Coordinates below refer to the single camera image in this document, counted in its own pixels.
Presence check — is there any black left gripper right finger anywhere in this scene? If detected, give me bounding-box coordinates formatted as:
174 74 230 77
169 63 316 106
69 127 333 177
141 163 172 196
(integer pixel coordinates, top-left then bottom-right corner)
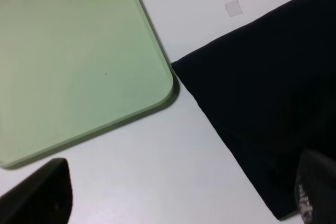
295 150 335 224

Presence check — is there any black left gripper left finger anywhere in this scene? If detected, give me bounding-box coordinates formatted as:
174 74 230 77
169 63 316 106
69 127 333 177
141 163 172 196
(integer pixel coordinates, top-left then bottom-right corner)
1 158 73 223

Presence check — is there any black short sleeve t-shirt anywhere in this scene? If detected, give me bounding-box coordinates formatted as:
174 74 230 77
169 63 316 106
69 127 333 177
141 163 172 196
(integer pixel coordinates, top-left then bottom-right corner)
172 0 335 219

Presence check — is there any light green plastic tray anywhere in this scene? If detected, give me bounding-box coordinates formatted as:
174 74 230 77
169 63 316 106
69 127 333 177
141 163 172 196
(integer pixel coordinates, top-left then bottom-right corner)
1 0 174 168

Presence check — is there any clear tape piece far left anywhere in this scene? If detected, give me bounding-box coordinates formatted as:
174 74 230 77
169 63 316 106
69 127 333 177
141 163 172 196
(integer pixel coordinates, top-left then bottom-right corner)
225 0 243 17

